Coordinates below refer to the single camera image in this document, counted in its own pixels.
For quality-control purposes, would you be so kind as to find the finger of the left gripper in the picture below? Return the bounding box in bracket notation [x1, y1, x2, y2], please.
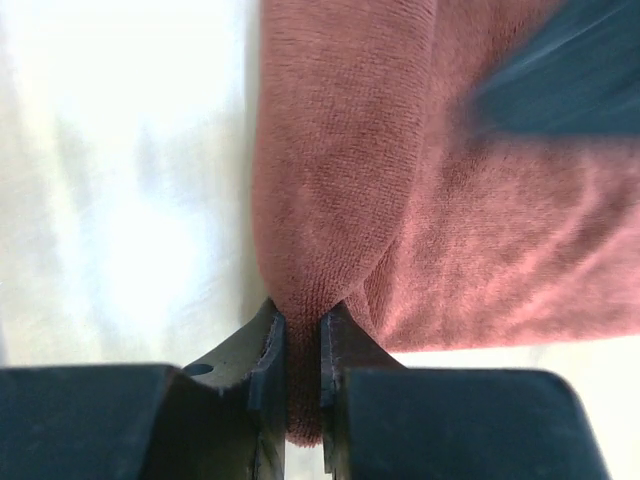
[473, 1, 639, 136]

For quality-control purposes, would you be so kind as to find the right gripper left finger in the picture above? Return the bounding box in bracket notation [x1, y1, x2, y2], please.
[1, 301, 286, 479]

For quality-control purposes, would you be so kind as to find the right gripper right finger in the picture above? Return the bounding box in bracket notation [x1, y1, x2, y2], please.
[319, 305, 609, 480]

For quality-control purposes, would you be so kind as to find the brown towel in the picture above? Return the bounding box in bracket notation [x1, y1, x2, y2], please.
[252, 1, 639, 446]

